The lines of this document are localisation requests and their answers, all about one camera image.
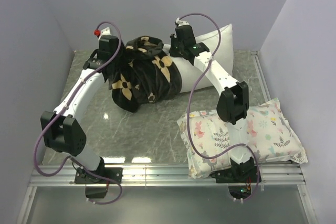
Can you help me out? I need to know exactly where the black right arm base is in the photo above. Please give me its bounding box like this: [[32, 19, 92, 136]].
[[210, 157, 261, 202]]

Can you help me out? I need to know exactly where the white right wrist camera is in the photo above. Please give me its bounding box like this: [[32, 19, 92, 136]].
[[175, 18, 190, 27]]

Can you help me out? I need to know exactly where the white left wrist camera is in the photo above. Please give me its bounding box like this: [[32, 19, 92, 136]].
[[94, 27, 111, 39]]

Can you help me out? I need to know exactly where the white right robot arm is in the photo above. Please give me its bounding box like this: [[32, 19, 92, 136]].
[[169, 22, 256, 182]]

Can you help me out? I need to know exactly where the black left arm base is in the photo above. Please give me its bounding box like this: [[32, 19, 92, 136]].
[[74, 167, 123, 200]]

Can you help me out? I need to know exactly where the white animal print pillow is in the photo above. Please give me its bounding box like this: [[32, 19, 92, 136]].
[[177, 98, 308, 179]]

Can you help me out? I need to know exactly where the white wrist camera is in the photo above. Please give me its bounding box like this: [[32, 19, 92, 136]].
[[175, 18, 190, 27], [94, 27, 111, 39]]

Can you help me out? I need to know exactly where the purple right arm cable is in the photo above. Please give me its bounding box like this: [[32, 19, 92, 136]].
[[177, 13, 263, 203]]

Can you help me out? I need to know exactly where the black floral plush pillowcase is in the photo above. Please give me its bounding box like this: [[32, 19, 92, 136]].
[[107, 36, 182, 113]]

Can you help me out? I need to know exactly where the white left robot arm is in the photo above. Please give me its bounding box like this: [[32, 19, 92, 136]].
[[40, 35, 123, 183]]

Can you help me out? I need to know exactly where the aluminium mounting rail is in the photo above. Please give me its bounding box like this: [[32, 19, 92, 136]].
[[28, 163, 306, 187]]

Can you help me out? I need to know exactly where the aluminium side rail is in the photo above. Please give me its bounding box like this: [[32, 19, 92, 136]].
[[250, 51, 271, 101]]

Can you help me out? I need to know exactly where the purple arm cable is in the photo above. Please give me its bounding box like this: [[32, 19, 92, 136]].
[[177, 13, 263, 203], [34, 20, 123, 205]]

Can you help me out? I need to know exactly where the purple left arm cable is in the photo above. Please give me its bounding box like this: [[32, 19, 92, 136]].
[[34, 20, 123, 205]]

